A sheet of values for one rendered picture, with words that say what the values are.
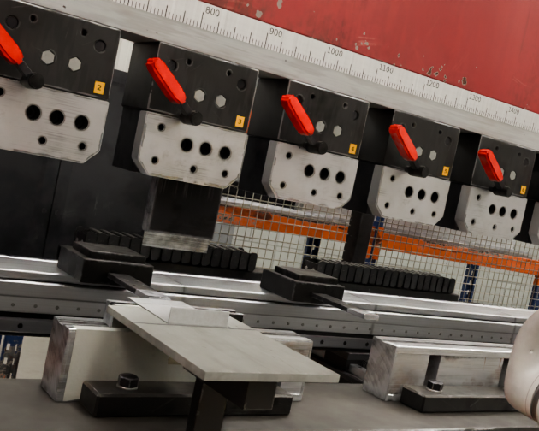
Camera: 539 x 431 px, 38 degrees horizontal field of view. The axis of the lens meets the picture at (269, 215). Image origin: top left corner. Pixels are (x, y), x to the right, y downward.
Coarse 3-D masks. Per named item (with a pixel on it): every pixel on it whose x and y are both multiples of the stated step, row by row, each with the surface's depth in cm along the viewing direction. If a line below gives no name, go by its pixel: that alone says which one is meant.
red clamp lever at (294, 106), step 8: (288, 96) 104; (288, 104) 104; (296, 104) 105; (288, 112) 106; (296, 112) 105; (304, 112) 105; (296, 120) 105; (304, 120) 106; (296, 128) 107; (304, 128) 106; (312, 128) 107; (312, 136) 107; (304, 144) 111; (312, 144) 108; (320, 144) 107; (312, 152) 109; (320, 152) 108
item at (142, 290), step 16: (64, 256) 126; (80, 256) 121; (96, 256) 122; (112, 256) 123; (128, 256) 125; (144, 256) 126; (80, 272) 120; (96, 272) 121; (112, 272) 122; (128, 272) 124; (144, 272) 125; (128, 288) 115; (144, 288) 115
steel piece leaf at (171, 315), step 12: (156, 312) 102; (168, 312) 103; (180, 312) 98; (192, 312) 99; (204, 312) 100; (216, 312) 101; (228, 312) 102; (180, 324) 98; (192, 324) 99; (204, 324) 100; (216, 324) 101
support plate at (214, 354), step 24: (120, 312) 98; (144, 312) 101; (144, 336) 92; (168, 336) 91; (192, 336) 94; (216, 336) 96; (240, 336) 99; (264, 336) 102; (192, 360) 83; (216, 360) 85; (240, 360) 87; (264, 360) 89; (288, 360) 92; (312, 360) 94
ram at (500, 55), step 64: (64, 0) 90; (256, 0) 103; (320, 0) 109; (384, 0) 115; (448, 0) 122; (512, 0) 130; (256, 64) 105; (448, 64) 124; (512, 64) 132; (512, 128) 135
